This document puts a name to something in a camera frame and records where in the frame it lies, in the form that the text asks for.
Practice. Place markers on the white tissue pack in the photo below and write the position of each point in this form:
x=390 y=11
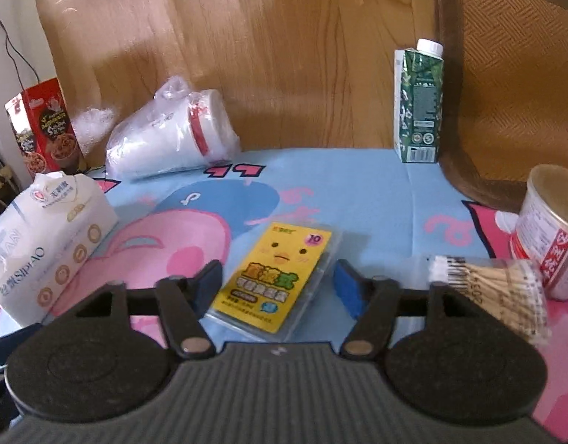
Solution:
x=46 y=235

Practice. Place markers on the red snack box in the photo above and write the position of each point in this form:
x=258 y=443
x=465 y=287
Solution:
x=43 y=131

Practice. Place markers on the yellow duck packet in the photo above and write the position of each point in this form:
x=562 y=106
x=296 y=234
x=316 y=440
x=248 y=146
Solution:
x=268 y=294

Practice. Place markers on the red white can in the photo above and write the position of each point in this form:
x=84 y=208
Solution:
x=541 y=230

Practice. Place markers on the brown wood board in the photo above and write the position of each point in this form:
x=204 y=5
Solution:
x=293 y=73

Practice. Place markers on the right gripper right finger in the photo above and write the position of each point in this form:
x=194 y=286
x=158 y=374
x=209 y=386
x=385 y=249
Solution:
x=373 y=304

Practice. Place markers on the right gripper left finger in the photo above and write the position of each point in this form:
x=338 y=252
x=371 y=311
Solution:
x=181 y=303

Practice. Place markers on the bag of cotton swabs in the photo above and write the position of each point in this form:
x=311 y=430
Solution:
x=509 y=290

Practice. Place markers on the bagged white paper cups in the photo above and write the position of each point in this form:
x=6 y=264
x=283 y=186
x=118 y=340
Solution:
x=178 y=130

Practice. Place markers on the green drink carton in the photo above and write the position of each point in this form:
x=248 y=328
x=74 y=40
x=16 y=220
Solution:
x=418 y=79

